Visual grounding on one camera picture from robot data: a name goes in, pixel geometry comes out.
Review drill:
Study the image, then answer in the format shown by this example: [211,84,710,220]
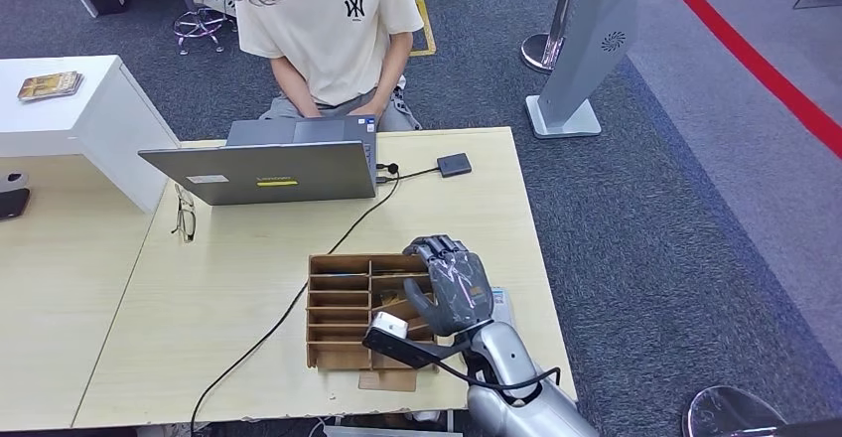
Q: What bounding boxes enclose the stack of golden cards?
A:
[16,71,84,104]

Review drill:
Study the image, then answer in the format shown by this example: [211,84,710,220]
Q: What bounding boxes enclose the flat cardboard piece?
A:
[357,368,419,394]

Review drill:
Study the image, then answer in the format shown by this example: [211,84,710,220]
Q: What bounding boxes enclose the short black hub cable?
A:
[375,166,441,184]

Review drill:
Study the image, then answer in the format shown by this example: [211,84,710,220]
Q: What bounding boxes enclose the eyeglasses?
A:
[170,184,198,245]

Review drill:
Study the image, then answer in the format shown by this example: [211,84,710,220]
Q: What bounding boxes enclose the round chrome base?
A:
[681,384,788,437]

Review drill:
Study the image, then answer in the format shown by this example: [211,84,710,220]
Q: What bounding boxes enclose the person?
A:
[210,0,426,134]

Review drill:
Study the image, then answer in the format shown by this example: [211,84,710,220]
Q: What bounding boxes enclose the grey laptop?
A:
[137,115,379,209]

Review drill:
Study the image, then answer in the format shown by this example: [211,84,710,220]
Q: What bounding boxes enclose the long black power cable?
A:
[189,162,401,437]

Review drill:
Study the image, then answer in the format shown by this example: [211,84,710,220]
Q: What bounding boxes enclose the chrome chair base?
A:
[172,7,239,58]

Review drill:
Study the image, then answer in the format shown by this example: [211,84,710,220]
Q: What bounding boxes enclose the black flat device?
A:
[0,189,32,222]

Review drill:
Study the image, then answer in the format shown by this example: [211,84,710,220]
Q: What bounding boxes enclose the white cabinet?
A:
[0,56,181,217]

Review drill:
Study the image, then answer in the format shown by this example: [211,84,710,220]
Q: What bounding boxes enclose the white plastic box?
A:
[323,425,462,437]

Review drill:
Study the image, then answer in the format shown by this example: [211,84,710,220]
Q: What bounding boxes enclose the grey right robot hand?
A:
[402,234,495,338]

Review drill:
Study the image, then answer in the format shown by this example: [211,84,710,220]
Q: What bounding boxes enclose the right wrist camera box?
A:
[361,311,470,370]

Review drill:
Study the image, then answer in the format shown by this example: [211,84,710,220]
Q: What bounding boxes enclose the small black USB hub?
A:
[436,152,473,180]

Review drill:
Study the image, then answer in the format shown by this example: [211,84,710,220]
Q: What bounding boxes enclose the wooden card organizer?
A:
[304,252,440,374]

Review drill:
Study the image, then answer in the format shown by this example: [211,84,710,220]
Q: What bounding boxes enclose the white card reader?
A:
[490,287,517,330]

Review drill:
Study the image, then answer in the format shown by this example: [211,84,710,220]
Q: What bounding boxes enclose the chrome stanchion post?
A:
[519,0,587,74]

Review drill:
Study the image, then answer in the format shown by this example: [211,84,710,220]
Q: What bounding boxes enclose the grey kiosk stand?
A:
[523,0,639,141]

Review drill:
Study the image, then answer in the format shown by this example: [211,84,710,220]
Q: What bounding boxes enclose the white shoe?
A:
[189,0,239,22]

